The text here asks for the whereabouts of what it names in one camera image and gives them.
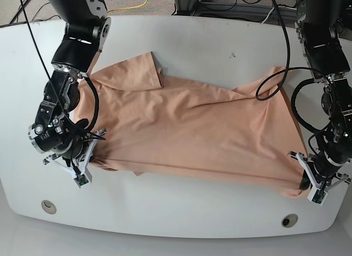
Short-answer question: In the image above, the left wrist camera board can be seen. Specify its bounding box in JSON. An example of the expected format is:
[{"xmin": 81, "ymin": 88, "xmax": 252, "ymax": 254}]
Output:
[{"xmin": 307, "ymin": 188, "xmax": 328, "ymax": 206}]

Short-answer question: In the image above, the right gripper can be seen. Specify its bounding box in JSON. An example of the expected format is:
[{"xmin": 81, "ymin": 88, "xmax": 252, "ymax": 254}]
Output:
[{"xmin": 43, "ymin": 128, "xmax": 107, "ymax": 182}]

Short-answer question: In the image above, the black floor cable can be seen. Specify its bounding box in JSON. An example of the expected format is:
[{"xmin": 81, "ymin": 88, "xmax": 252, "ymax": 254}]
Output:
[{"xmin": 8, "ymin": 0, "xmax": 67, "ymax": 24}]

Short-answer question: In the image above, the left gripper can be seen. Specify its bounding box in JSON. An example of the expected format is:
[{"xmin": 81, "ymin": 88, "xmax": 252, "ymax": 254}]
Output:
[{"xmin": 288, "ymin": 146, "xmax": 351, "ymax": 192}]

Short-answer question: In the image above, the white cable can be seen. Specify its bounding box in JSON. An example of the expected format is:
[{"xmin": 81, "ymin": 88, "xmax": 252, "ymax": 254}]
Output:
[{"xmin": 261, "ymin": 5, "xmax": 276, "ymax": 23}]

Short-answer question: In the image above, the table grommet hole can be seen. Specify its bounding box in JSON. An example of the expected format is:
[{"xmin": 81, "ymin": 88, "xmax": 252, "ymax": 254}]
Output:
[
  {"xmin": 281, "ymin": 214, "xmax": 298, "ymax": 228},
  {"xmin": 41, "ymin": 200, "xmax": 57, "ymax": 215}
]

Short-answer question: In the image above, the right table grommet hole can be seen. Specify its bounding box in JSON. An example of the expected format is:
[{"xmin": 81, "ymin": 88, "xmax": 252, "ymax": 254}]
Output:
[{"xmin": 281, "ymin": 214, "xmax": 298, "ymax": 228}]

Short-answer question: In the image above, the peach t-shirt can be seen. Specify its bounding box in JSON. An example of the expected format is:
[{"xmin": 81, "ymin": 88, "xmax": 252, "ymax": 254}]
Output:
[{"xmin": 91, "ymin": 52, "xmax": 306, "ymax": 198}]

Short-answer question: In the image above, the aluminium frame stand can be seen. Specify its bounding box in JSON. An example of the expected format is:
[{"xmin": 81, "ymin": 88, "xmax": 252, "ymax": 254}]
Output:
[{"xmin": 175, "ymin": 0, "xmax": 303, "ymax": 20}]

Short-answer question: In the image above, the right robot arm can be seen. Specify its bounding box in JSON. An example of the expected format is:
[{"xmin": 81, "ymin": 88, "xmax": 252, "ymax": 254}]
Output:
[{"xmin": 28, "ymin": 0, "xmax": 111, "ymax": 187}]

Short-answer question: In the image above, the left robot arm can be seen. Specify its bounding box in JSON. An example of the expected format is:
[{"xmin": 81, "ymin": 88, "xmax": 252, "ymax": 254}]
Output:
[{"xmin": 288, "ymin": 0, "xmax": 351, "ymax": 204}]

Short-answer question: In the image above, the yellow cable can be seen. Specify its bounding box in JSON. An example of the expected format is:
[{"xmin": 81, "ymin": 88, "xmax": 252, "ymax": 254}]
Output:
[{"xmin": 106, "ymin": 0, "xmax": 151, "ymax": 14}]

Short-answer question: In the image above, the left table grommet hole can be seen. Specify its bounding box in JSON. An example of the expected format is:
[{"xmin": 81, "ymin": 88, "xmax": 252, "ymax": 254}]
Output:
[{"xmin": 41, "ymin": 200, "xmax": 57, "ymax": 215}]

